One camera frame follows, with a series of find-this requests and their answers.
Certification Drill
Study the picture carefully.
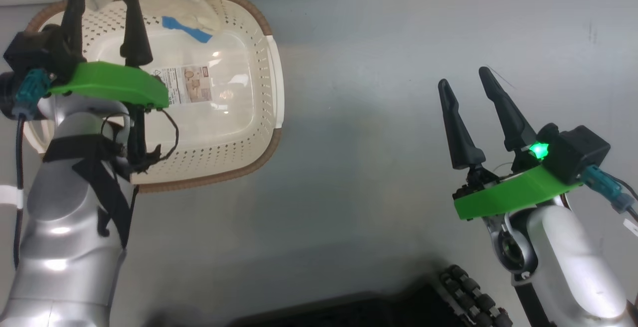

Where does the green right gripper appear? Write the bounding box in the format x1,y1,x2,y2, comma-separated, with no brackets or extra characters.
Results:
438,66,584,220

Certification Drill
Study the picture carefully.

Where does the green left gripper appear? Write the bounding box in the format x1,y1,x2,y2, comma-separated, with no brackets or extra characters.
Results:
47,0,170,158

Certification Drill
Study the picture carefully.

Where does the white basket product label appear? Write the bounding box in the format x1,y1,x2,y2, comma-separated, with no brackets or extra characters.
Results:
152,65,214,107

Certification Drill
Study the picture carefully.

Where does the cream perforated laundry basket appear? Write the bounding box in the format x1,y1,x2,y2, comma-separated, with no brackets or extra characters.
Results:
22,0,285,193

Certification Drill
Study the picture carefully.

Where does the teal left camera cable plug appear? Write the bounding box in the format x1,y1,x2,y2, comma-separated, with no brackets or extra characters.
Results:
12,68,53,268

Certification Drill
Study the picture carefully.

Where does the teal camera cable plug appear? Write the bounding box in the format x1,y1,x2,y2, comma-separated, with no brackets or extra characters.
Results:
12,68,53,268
582,165,638,218

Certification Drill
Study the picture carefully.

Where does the thin black cable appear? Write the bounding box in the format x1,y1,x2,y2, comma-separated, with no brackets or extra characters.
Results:
100,109,179,173

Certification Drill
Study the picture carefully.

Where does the teal right camera cable plug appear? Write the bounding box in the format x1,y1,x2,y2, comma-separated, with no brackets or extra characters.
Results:
582,165,638,218

